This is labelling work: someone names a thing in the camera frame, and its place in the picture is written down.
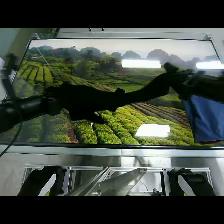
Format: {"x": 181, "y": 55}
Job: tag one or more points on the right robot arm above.
{"x": 206, "y": 85}

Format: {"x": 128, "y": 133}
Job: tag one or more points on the blue garment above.
{"x": 205, "y": 120}

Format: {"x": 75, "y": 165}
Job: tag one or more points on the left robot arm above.
{"x": 23, "y": 110}

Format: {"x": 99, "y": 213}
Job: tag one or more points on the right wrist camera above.
{"x": 170, "y": 68}

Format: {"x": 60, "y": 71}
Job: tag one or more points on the silver frame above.
{"x": 110, "y": 153}

